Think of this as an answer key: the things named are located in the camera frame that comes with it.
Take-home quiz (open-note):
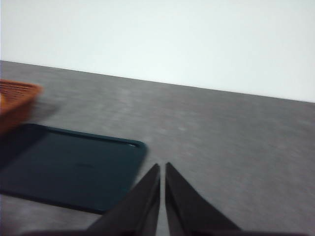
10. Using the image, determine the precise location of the dark teal rectangular tray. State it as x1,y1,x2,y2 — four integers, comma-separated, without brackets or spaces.
0,123,148,214

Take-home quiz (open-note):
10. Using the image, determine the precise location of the brown wicker basket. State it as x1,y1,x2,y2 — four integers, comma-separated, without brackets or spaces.
0,79,44,137

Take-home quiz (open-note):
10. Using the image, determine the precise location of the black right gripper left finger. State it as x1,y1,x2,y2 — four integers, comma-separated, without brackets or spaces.
21,163,161,236

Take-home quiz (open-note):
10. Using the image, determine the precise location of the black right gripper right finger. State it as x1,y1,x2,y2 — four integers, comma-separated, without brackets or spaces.
165,161,306,236

